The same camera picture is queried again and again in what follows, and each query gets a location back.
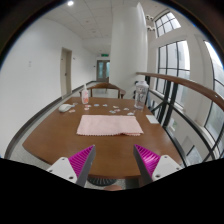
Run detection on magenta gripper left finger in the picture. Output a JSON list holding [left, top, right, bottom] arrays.
[[47, 145, 96, 187]]

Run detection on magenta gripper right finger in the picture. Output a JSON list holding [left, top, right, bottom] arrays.
[[133, 144, 182, 185]]

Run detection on pink towel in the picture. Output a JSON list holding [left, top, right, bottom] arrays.
[[77, 115, 143, 136]]

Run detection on white card on table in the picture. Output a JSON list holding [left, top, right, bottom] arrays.
[[146, 115, 159, 124]]

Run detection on wooden handrail with railing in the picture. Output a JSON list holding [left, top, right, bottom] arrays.
[[137, 72, 224, 166]]

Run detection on pink-label sanitizer bottle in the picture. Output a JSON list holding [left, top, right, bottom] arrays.
[[81, 84, 89, 104]]

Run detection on clear water bottle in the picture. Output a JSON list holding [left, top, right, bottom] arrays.
[[134, 81, 149, 110]]

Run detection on wooden chair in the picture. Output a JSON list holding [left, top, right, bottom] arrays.
[[86, 82, 126, 99]]

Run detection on grey double door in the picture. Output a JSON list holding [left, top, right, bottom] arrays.
[[96, 60, 110, 82]]

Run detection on wooden side door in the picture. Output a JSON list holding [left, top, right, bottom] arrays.
[[60, 48, 72, 97]]

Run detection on green exit sign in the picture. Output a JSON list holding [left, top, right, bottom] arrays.
[[101, 53, 109, 57]]

